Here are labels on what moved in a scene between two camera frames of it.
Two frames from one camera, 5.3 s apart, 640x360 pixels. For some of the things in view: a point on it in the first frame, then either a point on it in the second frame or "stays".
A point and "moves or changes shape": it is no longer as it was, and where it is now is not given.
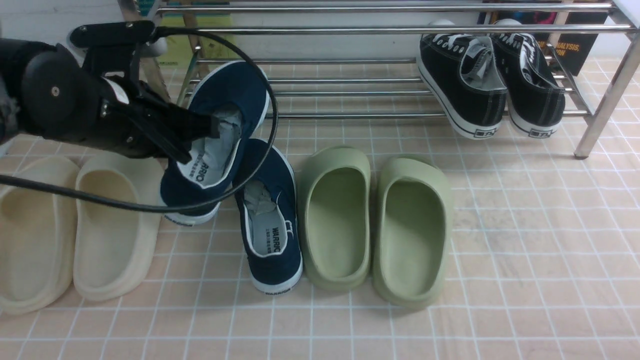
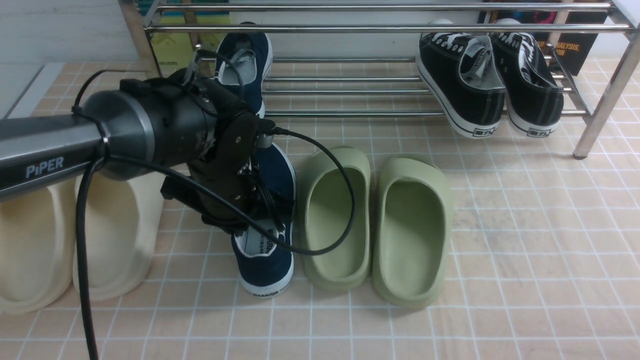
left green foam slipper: x=334 y=217 stays
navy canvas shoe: x=238 y=94 moves or changes shape
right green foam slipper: x=414 y=220 stays
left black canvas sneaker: x=460 y=72 stays
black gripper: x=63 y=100 -> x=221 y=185
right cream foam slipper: x=115 y=248 stays
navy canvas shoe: x=268 y=211 moves or changes shape
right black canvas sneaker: x=536 y=103 stays
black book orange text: x=571 y=51 stays
